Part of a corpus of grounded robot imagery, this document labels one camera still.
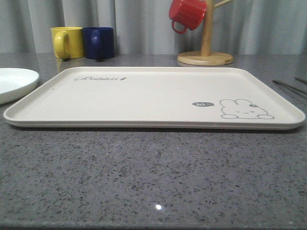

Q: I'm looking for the white round plate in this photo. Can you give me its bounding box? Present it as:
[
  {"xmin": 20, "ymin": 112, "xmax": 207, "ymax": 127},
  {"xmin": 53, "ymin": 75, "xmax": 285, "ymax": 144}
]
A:
[{"xmin": 0, "ymin": 68, "xmax": 39, "ymax": 104}]

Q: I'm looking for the silver metal fork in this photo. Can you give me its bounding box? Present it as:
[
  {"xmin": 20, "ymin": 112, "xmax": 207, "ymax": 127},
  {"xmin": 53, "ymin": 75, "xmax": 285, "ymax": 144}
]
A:
[{"xmin": 295, "ymin": 77, "xmax": 307, "ymax": 84}]

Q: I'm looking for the yellow mug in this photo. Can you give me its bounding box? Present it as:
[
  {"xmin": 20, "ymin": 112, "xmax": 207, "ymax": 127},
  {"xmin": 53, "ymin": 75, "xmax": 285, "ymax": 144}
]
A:
[{"xmin": 51, "ymin": 27, "xmax": 84, "ymax": 59}]

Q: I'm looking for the dark blue mug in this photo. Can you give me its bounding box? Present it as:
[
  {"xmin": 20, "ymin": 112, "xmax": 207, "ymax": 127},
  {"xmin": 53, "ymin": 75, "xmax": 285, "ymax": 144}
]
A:
[{"xmin": 82, "ymin": 27, "xmax": 115, "ymax": 59}]

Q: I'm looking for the wooden mug tree stand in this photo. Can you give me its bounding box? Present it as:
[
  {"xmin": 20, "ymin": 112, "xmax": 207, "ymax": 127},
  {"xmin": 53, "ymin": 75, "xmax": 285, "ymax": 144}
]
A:
[{"xmin": 177, "ymin": 0, "xmax": 234, "ymax": 66}]

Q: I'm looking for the red mug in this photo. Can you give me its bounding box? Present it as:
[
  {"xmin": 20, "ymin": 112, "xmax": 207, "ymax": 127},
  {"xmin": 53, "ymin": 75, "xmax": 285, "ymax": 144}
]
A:
[{"xmin": 169, "ymin": 0, "xmax": 207, "ymax": 34}]

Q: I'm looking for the beige rabbit serving tray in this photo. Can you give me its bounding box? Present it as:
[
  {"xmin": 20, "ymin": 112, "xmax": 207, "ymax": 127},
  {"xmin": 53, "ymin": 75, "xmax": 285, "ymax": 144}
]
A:
[{"xmin": 4, "ymin": 67, "xmax": 306, "ymax": 130}]

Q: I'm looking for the grey curtain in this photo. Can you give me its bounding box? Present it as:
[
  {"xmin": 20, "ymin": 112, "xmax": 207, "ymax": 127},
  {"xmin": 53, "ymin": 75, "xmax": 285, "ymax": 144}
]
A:
[{"xmin": 0, "ymin": 0, "xmax": 307, "ymax": 55}]

